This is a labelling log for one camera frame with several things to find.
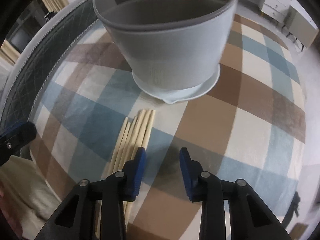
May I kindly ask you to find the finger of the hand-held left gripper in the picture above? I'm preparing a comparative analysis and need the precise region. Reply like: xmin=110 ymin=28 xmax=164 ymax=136
xmin=0 ymin=121 xmax=37 ymax=167

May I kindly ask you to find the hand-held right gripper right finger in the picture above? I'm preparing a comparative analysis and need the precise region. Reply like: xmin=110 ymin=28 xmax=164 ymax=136
xmin=179 ymin=147 xmax=292 ymax=240

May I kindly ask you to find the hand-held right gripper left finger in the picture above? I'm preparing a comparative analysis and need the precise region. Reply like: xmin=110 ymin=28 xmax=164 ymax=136
xmin=34 ymin=147 xmax=147 ymax=240

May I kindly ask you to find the bundle of wooden chopsticks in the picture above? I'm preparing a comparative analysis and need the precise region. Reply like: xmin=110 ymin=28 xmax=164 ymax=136
xmin=94 ymin=109 xmax=156 ymax=240

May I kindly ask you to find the white grey utensil holder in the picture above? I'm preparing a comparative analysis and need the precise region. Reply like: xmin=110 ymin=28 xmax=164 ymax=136
xmin=92 ymin=0 xmax=242 ymax=105

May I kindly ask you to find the cream ribbed knit clothing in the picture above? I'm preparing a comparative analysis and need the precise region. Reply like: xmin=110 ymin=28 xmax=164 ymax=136
xmin=0 ymin=155 xmax=64 ymax=240

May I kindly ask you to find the checkered tablecloth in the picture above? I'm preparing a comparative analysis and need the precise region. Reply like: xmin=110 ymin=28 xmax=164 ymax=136
xmin=29 ymin=14 xmax=307 ymax=240

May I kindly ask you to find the dark quilted mattress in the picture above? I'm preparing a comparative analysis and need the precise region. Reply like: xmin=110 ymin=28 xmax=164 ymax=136
xmin=0 ymin=0 xmax=105 ymax=155

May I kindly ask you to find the beige nightstand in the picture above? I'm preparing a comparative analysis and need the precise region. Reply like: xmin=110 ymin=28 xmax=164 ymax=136
xmin=285 ymin=5 xmax=317 ymax=53

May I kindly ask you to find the white dresser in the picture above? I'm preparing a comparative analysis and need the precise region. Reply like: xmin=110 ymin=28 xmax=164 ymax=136
xmin=259 ymin=0 xmax=292 ymax=22

